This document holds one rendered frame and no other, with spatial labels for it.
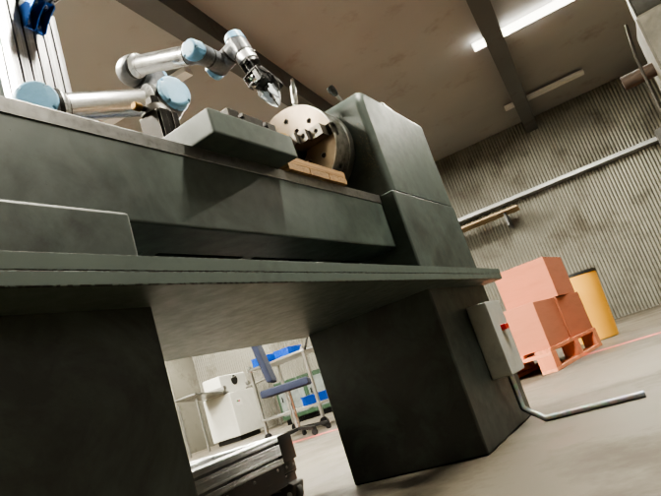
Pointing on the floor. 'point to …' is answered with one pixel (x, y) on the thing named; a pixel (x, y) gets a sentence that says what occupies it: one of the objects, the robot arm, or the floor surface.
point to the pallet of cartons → (545, 315)
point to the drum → (594, 301)
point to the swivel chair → (284, 391)
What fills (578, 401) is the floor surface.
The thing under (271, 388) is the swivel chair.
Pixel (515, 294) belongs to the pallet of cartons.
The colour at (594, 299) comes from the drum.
